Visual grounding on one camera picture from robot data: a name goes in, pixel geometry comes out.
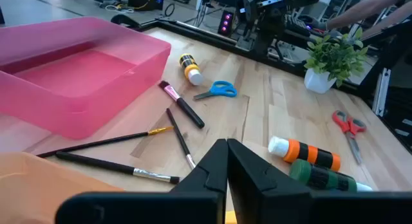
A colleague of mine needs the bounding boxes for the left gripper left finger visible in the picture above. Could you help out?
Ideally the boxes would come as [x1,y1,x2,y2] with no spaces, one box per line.
[54,138,229,224]

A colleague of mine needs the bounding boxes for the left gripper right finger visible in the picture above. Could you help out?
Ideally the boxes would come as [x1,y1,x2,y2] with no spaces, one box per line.
[227,138,412,224]

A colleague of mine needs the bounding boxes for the green striped paint bottle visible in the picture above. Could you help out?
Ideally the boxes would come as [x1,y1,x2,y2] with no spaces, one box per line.
[288,158,373,192]

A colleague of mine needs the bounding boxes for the orange striped paint bottle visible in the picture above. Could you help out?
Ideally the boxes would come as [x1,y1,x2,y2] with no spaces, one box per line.
[267,135,341,173]

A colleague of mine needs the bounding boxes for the thin brush silver ferrule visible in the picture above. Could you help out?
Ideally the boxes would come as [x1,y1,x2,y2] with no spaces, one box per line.
[165,107,197,171]

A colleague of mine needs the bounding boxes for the brush pink ferrule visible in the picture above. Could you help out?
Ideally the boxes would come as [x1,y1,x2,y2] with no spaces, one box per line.
[157,80,206,129]

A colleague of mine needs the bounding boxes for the black marker pen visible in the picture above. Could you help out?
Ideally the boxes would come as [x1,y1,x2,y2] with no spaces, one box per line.
[55,151,181,185]

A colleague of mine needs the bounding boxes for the red handled scissors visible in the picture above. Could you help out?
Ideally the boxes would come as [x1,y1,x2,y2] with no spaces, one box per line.
[332,109,368,165]

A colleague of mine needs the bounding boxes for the thin brush gold ferrule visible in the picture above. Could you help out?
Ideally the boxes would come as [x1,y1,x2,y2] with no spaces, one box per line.
[36,126,174,159]

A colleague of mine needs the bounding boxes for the blue handled scissors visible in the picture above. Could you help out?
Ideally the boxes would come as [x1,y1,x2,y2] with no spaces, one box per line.
[192,80,238,101]

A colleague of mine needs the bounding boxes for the yellow striped paint bottle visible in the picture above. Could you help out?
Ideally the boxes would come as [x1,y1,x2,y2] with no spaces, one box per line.
[178,53,204,86]

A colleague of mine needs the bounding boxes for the green plant white pot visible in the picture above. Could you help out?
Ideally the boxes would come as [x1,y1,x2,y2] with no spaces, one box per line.
[303,26,370,95]

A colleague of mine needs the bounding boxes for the orange plastic bin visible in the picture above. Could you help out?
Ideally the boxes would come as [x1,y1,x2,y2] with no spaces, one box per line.
[0,151,125,224]

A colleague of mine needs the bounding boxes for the pink plastic bin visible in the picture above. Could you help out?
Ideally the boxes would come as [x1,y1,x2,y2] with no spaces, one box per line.
[0,16,172,140]

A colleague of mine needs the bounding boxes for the computer with purple lights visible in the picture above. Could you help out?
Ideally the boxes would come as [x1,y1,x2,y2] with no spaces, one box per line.
[218,10,234,37]

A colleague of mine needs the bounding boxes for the person's hand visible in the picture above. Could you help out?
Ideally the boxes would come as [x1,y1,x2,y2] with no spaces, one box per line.
[297,14,329,32]

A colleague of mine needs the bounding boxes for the computer with blue light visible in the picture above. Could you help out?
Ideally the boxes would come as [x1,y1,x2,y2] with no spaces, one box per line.
[127,0,165,12]

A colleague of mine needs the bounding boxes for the person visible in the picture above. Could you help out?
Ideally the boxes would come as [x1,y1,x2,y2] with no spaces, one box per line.
[324,0,412,38]

